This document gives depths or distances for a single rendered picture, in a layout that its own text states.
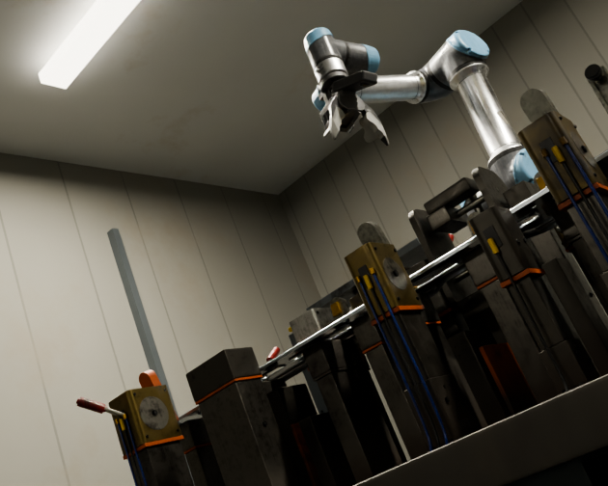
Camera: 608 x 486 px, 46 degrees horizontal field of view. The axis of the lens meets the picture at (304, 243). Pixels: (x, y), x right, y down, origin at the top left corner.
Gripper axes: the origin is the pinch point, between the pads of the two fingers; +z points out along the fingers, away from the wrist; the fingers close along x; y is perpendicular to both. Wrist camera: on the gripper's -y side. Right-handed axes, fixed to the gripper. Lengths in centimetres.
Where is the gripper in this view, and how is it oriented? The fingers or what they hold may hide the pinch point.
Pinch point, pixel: (364, 141)
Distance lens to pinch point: 162.2
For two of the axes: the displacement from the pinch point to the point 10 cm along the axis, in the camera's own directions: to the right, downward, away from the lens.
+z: 2.7, 8.4, -4.6
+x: -8.5, -0.2, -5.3
